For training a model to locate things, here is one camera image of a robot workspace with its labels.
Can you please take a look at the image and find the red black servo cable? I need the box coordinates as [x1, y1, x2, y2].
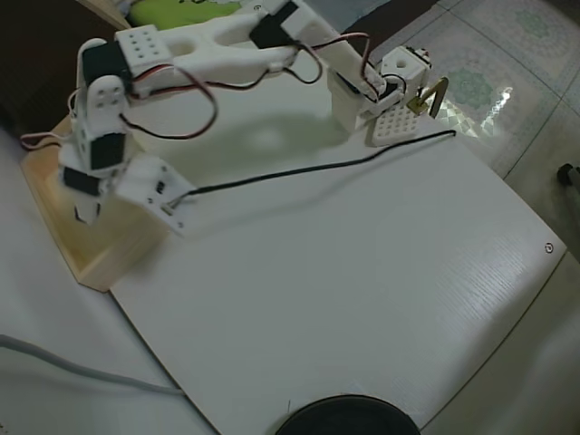
[19, 88, 77, 153]
[271, 32, 381, 100]
[120, 63, 219, 141]

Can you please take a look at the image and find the black round stand base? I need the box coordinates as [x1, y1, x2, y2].
[275, 394, 421, 435]

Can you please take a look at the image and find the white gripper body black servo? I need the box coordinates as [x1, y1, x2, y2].
[57, 130, 137, 200]

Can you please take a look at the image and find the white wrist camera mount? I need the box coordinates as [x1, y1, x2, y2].
[114, 155, 198, 239]

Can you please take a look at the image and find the thick gray cable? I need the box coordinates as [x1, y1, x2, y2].
[0, 333, 185, 398]

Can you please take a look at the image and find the thin black camera cable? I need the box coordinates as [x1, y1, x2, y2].
[166, 130, 457, 210]

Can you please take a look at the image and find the black tripod foot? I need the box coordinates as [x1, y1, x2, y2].
[556, 162, 580, 188]

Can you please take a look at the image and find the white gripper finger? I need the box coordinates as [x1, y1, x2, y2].
[92, 179, 121, 219]
[71, 197, 98, 227]

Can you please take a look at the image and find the brass table clamp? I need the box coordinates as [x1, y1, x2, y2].
[407, 76, 450, 120]

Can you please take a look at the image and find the light wooden box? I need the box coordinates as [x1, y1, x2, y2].
[20, 118, 168, 292]

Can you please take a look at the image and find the green cloth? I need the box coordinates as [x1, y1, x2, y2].
[126, 0, 255, 29]

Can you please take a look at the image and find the white wooden board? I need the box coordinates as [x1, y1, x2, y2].
[108, 0, 570, 435]

